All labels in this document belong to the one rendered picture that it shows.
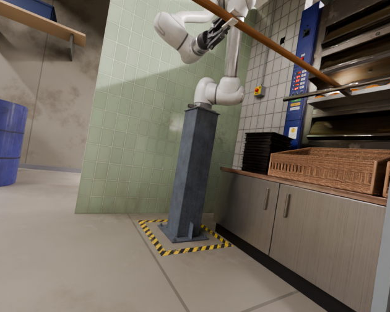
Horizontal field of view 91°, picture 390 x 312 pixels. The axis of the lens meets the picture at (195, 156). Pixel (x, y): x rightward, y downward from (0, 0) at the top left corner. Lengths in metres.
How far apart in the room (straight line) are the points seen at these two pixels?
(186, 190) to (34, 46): 3.67
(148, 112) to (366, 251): 1.75
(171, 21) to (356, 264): 1.37
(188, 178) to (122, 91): 0.99
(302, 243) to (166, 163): 1.34
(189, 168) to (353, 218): 0.97
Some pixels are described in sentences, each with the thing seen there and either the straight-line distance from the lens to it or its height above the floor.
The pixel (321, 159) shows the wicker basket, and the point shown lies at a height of 0.72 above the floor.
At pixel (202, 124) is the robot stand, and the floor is 0.88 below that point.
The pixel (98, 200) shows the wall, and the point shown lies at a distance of 1.91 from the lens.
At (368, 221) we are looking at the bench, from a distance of 1.10.
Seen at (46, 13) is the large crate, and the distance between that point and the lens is 3.93.
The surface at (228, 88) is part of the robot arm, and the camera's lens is 1.53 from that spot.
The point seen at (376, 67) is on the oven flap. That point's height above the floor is 1.38.
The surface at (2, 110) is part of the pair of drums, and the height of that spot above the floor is 0.78.
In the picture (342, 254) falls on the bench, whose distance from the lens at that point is 1.16.
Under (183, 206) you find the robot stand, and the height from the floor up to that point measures 0.25.
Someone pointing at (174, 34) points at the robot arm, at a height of 1.21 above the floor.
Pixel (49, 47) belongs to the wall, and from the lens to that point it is 4.42.
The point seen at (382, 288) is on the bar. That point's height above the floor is 0.26.
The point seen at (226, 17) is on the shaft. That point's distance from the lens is 0.93.
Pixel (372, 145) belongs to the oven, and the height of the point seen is 0.88.
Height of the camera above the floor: 0.62
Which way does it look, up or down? 1 degrees up
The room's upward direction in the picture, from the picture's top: 9 degrees clockwise
